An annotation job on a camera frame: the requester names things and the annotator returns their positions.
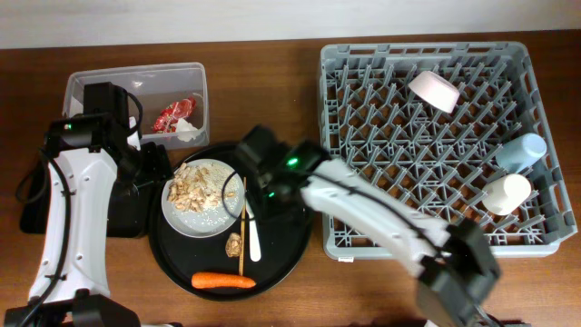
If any red snack wrapper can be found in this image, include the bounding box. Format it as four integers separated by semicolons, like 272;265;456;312
152;97;196;134

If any white tissue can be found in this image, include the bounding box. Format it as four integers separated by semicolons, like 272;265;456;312
174;118;200;143

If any white plastic fork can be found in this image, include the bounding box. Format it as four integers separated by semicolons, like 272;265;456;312
246;202;261;263

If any pink bowl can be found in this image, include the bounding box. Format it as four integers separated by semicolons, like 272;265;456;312
408;71;460;114

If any cream white cup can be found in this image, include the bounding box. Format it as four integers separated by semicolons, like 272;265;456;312
482;173;532;215

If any light blue cup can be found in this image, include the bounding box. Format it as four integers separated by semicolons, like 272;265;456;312
496;133;547;173

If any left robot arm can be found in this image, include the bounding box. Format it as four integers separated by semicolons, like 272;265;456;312
4;82;173;326

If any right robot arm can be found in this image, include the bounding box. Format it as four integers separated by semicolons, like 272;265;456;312
234;125;501;326

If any grey dishwasher rack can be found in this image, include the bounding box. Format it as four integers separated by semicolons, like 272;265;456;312
318;42;577;258

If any wooden chopstick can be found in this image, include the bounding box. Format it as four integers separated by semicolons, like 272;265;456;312
238;177;247;276

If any peanut shells pile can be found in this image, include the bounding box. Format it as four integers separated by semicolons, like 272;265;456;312
167;163;201;213

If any grey plate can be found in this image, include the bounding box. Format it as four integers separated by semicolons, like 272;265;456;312
161;159;243;238

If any brown walnut shell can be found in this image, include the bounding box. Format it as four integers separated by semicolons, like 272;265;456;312
225;233;243;258

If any cooked rice pile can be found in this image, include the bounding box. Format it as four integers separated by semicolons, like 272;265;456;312
194;162;241;227

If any black rectangular tray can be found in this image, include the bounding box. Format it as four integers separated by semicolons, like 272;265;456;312
20;162;162;239

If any clear plastic bin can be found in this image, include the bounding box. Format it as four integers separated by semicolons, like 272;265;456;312
63;62;210;150

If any orange carrot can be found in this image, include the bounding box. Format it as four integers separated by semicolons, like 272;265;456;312
191;272;256;289

